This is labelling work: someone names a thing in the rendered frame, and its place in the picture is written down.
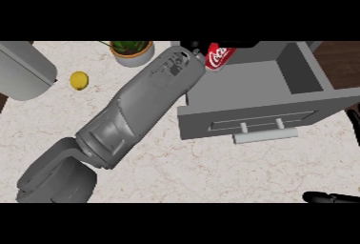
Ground yellow lemon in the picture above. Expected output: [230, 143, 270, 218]
[70, 71, 90, 92]

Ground rounded grey appliance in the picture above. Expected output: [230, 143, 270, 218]
[0, 40, 59, 102]

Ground red soda can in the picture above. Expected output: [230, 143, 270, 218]
[204, 42, 239, 71]

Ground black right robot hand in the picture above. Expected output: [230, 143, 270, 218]
[301, 191, 360, 204]

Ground dark curved object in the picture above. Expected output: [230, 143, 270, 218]
[346, 107, 360, 148]

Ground green plant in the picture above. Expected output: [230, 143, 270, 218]
[99, 40, 152, 55]

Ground white and orange plant pot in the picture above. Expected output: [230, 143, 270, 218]
[108, 41, 157, 69]

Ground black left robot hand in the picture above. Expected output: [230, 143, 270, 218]
[179, 40, 260, 58]

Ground grey drawer front with handle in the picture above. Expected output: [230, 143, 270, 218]
[176, 88, 360, 145]

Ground grey open drawer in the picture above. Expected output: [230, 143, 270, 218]
[170, 40, 360, 111]

